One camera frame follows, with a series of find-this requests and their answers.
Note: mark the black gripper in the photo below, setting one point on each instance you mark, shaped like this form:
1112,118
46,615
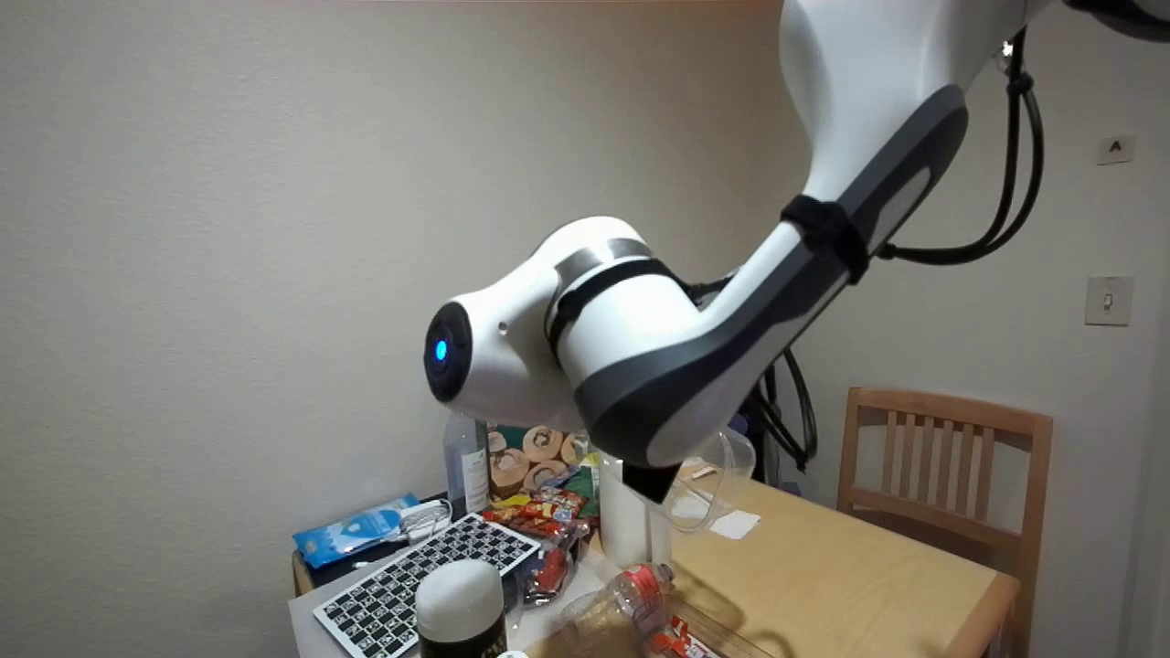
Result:
653,480

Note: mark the clear plastic container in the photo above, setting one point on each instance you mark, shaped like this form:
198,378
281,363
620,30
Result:
719,469

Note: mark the orange red sachets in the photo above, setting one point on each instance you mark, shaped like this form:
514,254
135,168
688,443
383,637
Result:
658,609

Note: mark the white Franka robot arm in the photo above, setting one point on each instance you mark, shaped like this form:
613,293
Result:
635,340

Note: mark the white paper napkin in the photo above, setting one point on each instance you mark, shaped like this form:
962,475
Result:
734,524

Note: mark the red snack packets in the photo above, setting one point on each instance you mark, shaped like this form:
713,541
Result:
542,524

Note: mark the clear water bottle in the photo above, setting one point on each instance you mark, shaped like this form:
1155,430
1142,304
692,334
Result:
465,469

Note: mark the yellow canister with white lid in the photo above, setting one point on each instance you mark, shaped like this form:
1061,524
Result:
460,603

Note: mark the grid pattern tray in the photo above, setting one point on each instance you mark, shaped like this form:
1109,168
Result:
390,596

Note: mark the wooden chair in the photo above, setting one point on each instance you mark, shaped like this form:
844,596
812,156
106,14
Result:
943,462

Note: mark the blue packet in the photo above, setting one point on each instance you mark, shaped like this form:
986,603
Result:
352,535

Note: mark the white wall switch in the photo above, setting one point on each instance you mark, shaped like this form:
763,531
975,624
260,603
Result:
1109,300

